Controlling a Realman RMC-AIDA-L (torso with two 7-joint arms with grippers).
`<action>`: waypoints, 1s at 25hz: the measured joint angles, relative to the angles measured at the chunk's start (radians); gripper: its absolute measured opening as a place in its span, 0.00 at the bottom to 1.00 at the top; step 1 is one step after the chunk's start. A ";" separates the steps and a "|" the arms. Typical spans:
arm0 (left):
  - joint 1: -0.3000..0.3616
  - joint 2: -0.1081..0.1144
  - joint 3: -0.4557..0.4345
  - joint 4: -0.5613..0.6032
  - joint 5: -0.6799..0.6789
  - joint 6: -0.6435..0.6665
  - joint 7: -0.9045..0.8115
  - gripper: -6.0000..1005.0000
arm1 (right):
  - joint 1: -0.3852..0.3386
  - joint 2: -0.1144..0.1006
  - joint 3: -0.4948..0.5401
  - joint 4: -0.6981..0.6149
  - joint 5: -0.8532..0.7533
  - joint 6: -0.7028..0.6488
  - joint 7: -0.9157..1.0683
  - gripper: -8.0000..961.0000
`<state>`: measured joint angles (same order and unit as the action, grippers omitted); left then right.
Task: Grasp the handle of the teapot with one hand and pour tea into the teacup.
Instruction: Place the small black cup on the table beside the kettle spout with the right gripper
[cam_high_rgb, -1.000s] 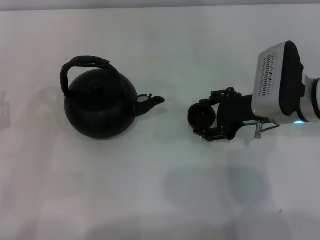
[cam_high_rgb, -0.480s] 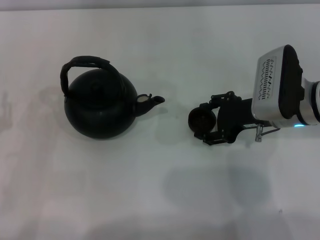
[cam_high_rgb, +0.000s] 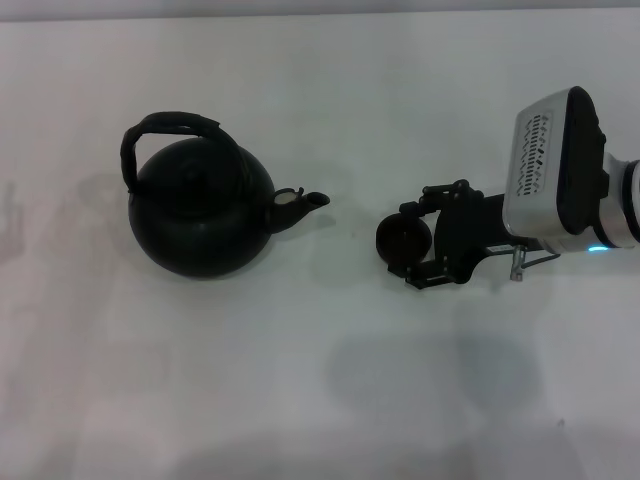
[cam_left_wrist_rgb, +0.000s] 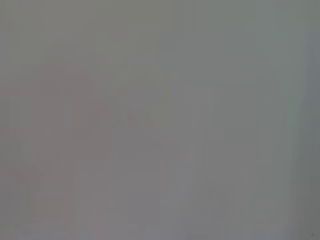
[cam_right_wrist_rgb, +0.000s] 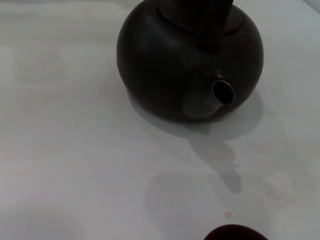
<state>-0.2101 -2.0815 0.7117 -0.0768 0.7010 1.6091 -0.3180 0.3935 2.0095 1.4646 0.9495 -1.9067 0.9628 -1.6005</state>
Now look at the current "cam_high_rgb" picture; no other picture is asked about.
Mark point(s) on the silver vented wrist camera box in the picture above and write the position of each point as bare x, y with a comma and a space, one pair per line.
555, 160

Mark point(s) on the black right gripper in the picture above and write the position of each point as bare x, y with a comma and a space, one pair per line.
470, 235

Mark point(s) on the small dark teacup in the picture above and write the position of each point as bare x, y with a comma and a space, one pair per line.
402, 240

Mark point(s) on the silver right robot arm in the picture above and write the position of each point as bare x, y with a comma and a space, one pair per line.
620, 210

